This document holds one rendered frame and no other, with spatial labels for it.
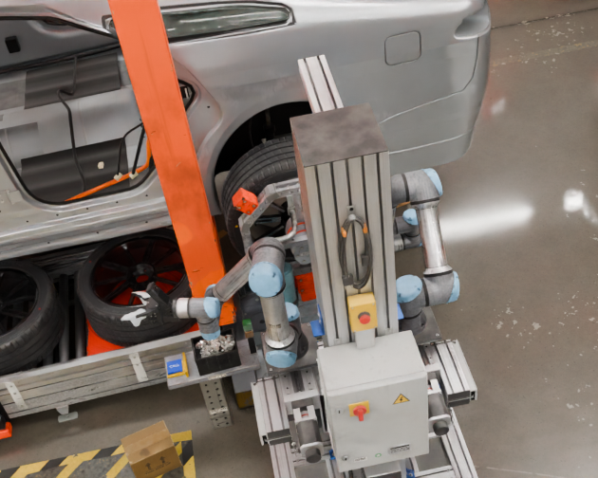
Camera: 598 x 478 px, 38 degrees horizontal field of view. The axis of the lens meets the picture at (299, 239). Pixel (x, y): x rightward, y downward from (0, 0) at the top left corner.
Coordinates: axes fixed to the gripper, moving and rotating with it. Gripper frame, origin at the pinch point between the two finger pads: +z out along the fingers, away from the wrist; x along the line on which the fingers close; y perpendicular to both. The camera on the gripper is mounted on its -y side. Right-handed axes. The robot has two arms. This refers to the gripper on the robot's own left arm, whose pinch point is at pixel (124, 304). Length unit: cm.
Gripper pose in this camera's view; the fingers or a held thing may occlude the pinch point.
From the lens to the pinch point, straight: 332.7
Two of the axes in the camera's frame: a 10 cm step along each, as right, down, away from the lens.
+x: 0.9, -5.9, 8.0
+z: -9.9, 0.3, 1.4
